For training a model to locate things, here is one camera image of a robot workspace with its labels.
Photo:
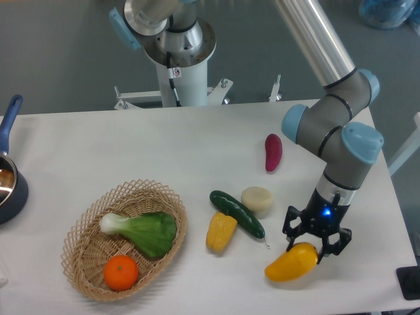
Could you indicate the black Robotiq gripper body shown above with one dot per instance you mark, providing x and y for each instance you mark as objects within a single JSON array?
[{"x": 321, "y": 217}]

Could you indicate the yellow mango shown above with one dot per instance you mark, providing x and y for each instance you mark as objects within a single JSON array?
[{"x": 292, "y": 264}]

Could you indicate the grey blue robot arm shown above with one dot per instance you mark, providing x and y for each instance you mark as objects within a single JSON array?
[{"x": 327, "y": 129}]

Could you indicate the cream round cake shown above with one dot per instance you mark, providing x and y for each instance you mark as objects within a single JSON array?
[{"x": 258, "y": 200}]

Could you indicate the green cucumber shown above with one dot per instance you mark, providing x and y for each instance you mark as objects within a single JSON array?
[{"x": 230, "y": 206}]

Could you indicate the yellow corn piece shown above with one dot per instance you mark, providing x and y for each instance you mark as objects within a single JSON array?
[{"x": 220, "y": 231}]

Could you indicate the black device at edge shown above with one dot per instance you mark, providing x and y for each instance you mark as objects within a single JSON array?
[{"x": 408, "y": 278}]

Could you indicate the purple sweet potato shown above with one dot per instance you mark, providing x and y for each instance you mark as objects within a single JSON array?
[{"x": 273, "y": 151}]

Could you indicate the green bok choy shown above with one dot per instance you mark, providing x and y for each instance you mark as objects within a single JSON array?
[{"x": 151, "y": 233}]

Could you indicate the orange tangerine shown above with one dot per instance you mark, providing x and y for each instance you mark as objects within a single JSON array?
[{"x": 120, "y": 273}]

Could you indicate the woven wicker basket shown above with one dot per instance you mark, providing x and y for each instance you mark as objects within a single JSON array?
[{"x": 87, "y": 250}]

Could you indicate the blue plastic bag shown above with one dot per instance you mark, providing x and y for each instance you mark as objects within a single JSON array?
[{"x": 385, "y": 15}]

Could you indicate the dark blue saucepan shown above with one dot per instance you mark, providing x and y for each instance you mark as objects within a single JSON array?
[{"x": 14, "y": 187}]

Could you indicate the white frame right edge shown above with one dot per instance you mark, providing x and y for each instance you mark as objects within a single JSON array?
[{"x": 407, "y": 149}]

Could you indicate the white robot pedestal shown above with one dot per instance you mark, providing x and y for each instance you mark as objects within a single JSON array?
[{"x": 181, "y": 61}]

